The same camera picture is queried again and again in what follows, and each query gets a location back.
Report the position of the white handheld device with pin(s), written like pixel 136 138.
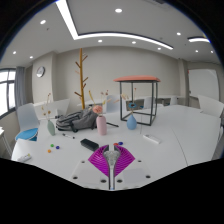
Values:
pixel 24 157

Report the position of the pink vase with flowers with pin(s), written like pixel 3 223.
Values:
pixel 101 126

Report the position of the long curved ceiling strip light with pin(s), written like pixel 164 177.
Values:
pixel 116 34

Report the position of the black rectangular box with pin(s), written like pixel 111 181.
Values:
pixel 89 144

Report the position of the short ceiling strip light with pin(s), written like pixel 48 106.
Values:
pixel 198 39

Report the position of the recessed ceiling spot lights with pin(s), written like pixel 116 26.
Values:
pixel 118 10

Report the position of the black marker pen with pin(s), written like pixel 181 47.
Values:
pixel 68 136

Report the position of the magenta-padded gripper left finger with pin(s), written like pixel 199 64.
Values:
pixel 96 161

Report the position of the black frame stand orange top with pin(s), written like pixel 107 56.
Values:
pixel 137 79

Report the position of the thin black rod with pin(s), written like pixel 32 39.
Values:
pixel 112 125

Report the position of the blue seat cushion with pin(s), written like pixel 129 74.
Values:
pixel 26 134

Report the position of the wooden coat rack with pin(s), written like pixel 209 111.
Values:
pixel 81 76

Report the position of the blue vase with flowers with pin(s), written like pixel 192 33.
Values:
pixel 131 123

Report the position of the green round magnet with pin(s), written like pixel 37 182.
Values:
pixel 52 145

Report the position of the grey curtain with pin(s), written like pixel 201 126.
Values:
pixel 19 86

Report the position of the green vase with dried flowers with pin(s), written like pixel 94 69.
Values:
pixel 51 128

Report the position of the blue round magnet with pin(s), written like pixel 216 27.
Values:
pixel 57 147
pixel 120 143

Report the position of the window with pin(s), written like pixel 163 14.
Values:
pixel 5 91

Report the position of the orange round magnet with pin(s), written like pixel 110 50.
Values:
pixel 49 151

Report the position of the grey backpack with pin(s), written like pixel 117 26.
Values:
pixel 76 120

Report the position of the white plastic chair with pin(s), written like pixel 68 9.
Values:
pixel 112 102
pixel 27 116
pixel 210 105
pixel 63 106

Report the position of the round wall clock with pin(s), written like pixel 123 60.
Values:
pixel 40 71

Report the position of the white remote control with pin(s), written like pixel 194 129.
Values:
pixel 151 138

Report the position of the whiteboard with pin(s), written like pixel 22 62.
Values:
pixel 203 83

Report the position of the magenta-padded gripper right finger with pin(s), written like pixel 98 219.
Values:
pixel 126 161

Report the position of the red round magnet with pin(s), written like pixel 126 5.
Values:
pixel 115 144

